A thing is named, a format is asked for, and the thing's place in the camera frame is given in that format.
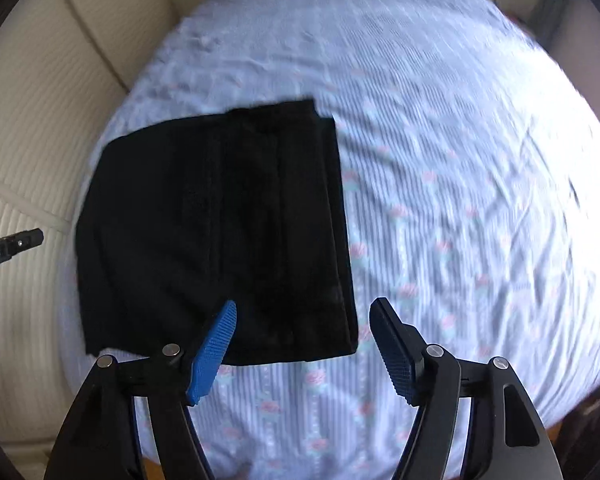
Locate black pants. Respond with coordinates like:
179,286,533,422
75,99,359,367

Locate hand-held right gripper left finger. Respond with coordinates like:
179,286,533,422
42,300,238,480

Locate cream sliding wardrobe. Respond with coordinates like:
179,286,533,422
0,0,206,461

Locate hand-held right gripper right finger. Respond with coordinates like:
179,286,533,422
369,297,563,480

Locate bed with blue striped sheet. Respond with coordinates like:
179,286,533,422
55,0,600,480

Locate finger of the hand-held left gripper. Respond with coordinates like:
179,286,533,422
4,228,45,257

